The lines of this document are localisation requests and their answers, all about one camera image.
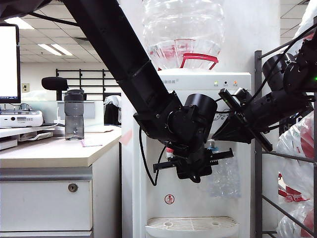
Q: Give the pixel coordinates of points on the white projector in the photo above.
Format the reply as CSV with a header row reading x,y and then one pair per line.
x,y
21,119

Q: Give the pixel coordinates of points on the black framed computer monitor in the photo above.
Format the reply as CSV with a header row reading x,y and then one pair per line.
x,y
7,62

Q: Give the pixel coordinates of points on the white drawer cabinet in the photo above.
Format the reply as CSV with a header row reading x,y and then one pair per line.
x,y
43,205

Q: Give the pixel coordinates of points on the grey sports water bottle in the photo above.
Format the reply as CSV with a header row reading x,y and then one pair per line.
x,y
74,118

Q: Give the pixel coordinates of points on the ceiling air vent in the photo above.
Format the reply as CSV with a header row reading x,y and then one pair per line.
x,y
79,39

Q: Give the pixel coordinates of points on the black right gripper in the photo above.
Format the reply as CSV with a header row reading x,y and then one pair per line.
x,y
255,116

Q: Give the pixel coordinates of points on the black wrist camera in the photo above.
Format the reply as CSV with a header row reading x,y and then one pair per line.
x,y
194,174
241,95

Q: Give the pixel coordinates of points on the round metal drawer lock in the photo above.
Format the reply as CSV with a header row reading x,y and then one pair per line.
x,y
73,187

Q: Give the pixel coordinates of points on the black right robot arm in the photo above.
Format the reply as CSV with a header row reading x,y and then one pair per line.
x,y
297,77

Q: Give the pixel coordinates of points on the white draped cloth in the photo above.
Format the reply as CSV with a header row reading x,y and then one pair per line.
x,y
114,100

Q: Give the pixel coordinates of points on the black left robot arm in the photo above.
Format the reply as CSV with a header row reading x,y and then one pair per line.
x,y
119,49

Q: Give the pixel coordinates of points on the black chair headrest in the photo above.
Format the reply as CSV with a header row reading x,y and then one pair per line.
x,y
54,83

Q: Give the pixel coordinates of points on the pink tape patch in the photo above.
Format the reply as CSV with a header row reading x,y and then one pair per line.
x,y
126,137

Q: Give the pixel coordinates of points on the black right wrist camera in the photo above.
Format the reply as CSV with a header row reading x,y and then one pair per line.
x,y
241,95

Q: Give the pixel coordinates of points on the blue cold water tap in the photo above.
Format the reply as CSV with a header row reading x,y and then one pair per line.
x,y
213,148

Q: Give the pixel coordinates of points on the white water dispenser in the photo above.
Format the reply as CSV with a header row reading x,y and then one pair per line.
x,y
184,210

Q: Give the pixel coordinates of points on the red hot water tap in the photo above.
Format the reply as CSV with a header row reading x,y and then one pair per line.
x,y
169,151

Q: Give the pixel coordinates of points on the wall outlet plate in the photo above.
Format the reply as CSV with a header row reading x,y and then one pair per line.
x,y
25,88

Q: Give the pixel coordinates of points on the white monitor riser shelf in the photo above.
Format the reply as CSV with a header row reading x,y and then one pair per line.
x,y
23,130

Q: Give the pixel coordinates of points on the dark metal storage rack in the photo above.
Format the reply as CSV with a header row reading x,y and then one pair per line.
x,y
258,173

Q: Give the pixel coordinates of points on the black office chair back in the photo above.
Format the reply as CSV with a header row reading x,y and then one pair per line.
x,y
110,116

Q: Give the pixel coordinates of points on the white drip tray grille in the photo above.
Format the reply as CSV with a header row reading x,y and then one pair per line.
x,y
192,222

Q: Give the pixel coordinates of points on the black wall shelf rack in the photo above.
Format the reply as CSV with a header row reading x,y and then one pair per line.
x,y
80,78

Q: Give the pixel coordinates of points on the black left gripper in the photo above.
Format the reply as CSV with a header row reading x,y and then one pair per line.
x,y
195,160

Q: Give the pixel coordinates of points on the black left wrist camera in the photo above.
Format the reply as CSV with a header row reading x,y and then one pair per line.
x,y
194,174

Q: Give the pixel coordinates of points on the fluorescent ceiling light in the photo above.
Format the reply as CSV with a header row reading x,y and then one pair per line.
x,y
17,22
54,49

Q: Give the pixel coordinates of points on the white box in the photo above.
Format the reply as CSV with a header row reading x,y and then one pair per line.
x,y
95,123

